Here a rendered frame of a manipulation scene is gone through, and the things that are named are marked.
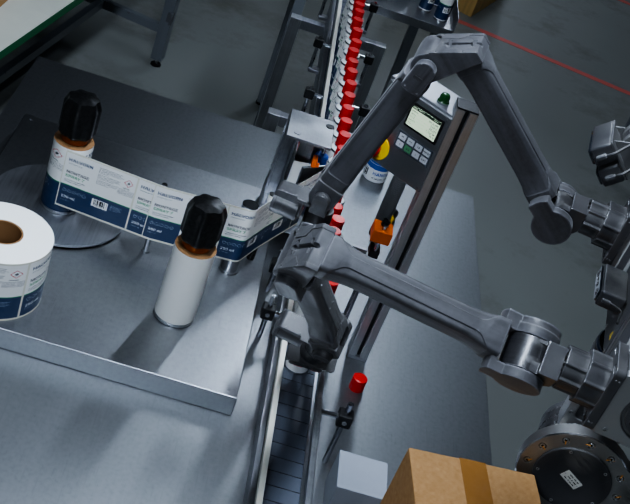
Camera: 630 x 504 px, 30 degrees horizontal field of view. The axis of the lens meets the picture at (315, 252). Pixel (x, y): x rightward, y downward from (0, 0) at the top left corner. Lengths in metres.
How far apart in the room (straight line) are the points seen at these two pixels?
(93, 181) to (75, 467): 0.69
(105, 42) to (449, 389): 3.14
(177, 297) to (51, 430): 0.39
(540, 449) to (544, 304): 2.66
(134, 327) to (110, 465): 0.35
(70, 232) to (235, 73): 2.94
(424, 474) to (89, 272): 0.92
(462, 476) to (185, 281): 0.72
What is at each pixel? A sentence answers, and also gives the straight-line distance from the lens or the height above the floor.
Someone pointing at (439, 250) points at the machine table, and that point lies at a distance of 3.13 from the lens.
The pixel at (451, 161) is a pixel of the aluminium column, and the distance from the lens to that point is 2.35.
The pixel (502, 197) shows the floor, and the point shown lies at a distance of 5.33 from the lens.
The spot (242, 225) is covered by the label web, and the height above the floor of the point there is 1.02.
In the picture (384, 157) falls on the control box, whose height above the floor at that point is 1.31.
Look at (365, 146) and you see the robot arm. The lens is 2.22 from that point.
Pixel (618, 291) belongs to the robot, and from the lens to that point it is 1.98.
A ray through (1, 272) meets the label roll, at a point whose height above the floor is 1.00.
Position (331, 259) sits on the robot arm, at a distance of 1.73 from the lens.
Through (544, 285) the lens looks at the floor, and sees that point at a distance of 4.86.
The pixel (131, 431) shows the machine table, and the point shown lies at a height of 0.83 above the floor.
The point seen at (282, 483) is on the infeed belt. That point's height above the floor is 0.88.
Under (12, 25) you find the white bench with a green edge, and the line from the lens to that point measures 3.60.
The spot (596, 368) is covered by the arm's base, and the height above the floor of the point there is 1.49.
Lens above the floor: 2.44
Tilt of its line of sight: 33 degrees down
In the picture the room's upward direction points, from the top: 22 degrees clockwise
